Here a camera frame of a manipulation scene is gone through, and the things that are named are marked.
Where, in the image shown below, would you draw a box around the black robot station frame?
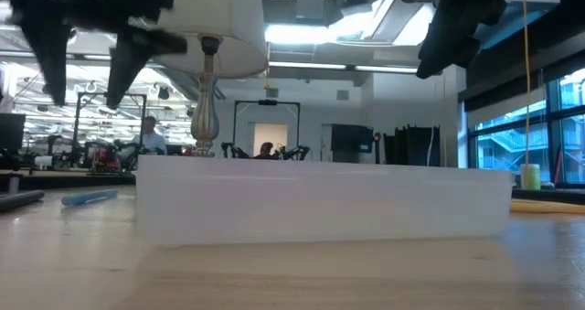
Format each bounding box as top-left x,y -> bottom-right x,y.
233,100 -> 302,161
71,91 -> 148,165

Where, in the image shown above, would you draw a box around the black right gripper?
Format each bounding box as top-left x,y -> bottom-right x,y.
416,0 -> 520,80

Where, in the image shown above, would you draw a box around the black wall screen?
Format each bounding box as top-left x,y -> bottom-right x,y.
330,123 -> 375,154

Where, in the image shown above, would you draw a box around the black standing panels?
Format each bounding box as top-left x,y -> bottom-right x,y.
382,125 -> 441,167

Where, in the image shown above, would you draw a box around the white shade silver table lamp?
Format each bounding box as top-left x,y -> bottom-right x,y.
154,0 -> 271,158

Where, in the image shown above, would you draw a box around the green cup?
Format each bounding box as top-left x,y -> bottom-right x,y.
519,163 -> 542,192

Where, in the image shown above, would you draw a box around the yellow cable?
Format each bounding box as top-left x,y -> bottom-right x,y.
520,0 -> 532,166

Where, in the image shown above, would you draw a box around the person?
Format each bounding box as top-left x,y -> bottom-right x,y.
253,141 -> 282,161
131,115 -> 168,158

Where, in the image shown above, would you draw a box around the blue pen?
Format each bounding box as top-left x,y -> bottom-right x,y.
60,188 -> 120,208

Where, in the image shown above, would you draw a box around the black monitor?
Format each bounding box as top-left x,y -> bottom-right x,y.
0,112 -> 27,154

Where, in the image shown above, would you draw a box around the black pen white print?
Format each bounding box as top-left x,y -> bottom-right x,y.
0,189 -> 46,213

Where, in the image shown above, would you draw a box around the clear plastic supply box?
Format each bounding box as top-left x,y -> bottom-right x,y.
134,154 -> 516,248

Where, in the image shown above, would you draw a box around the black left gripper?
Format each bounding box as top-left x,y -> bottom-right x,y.
0,0 -> 189,110

